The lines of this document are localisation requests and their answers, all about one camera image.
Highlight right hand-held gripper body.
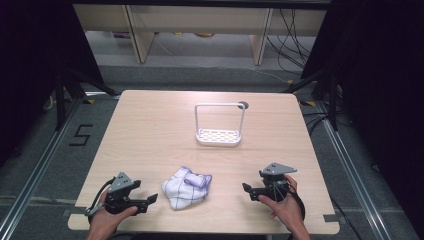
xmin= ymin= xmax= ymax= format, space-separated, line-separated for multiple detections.
xmin=259 ymin=162 xmax=298 ymax=203

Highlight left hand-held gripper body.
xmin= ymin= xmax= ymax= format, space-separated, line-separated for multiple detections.
xmin=104 ymin=171 xmax=142 ymax=215

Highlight white cloth with purple lines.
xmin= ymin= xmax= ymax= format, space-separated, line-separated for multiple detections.
xmin=161 ymin=165 xmax=213 ymax=212

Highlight person's right hand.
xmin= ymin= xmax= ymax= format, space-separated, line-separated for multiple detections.
xmin=258 ymin=174 xmax=306 ymax=232

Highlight person's left hand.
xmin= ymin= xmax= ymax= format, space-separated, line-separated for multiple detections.
xmin=88 ymin=189 xmax=138 ymax=234

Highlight black metal stand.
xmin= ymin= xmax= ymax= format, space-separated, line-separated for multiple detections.
xmin=53 ymin=64 xmax=120 ymax=132

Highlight light wooden desk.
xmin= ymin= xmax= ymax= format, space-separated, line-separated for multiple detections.
xmin=73 ymin=3 xmax=328 ymax=66

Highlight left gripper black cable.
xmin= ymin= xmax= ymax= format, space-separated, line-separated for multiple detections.
xmin=87 ymin=177 xmax=116 ymax=218

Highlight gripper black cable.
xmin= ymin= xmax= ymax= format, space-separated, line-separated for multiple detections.
xmin=87 ymin=177 xmax=116 ymax=218
xmin=289 ymin=184 xmax=306 ymax=222

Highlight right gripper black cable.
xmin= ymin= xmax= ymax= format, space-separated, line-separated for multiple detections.
xmin=289 ymin=184 xmax=306 ymax=222

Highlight white rack with handle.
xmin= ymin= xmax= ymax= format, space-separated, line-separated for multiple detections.
xmin=194 ymin=102 xmax=247 ymax=148

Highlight black cable beside table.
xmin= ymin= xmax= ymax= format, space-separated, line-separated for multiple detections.
xmin=301 ymin=110 xmax=336 ymax=136

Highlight metal floor rail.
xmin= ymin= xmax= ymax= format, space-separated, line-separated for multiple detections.
xmin=0 ymin=97 xmax=82 ymax=240
xmin=315 ymin=99 xmax=392 ymax=240

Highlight black cables bundle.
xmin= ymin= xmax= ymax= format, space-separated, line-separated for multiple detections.
xmin=282 ymin=65 xmax=342 ymax=132

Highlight white floor cable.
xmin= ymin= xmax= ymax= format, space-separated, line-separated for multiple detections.
xmin=248 ymin=65 xmax=290 ymax=84

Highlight black floor cables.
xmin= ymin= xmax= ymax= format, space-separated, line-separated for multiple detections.
xmin=265 ymin=8 xmax=318 ymax=76

